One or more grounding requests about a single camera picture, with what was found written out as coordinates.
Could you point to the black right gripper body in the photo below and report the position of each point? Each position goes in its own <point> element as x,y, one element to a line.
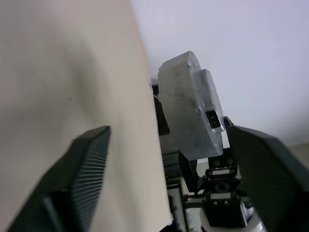
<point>220,193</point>

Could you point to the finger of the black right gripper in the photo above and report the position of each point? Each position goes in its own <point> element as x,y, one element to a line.
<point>189,171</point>
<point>161,116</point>

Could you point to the silver motor lid circuit board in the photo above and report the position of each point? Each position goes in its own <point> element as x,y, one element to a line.
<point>210,101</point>

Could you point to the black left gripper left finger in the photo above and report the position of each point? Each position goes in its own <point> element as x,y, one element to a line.
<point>65,183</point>

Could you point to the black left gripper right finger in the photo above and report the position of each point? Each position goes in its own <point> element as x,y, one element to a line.
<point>272,174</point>

